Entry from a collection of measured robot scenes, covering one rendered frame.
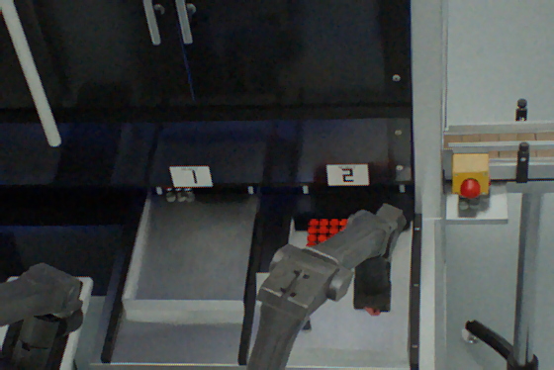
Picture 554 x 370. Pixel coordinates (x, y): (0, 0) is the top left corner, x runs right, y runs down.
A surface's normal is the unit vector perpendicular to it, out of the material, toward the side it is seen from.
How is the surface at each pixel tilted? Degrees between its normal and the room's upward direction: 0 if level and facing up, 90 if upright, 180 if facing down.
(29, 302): 97
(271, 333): 55
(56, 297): 97
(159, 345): 0
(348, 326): 0
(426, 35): 90
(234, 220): 0
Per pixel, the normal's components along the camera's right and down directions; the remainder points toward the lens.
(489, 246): -0.13, -0.66
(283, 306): -0.37, 0.21
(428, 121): -0.11, 0.75
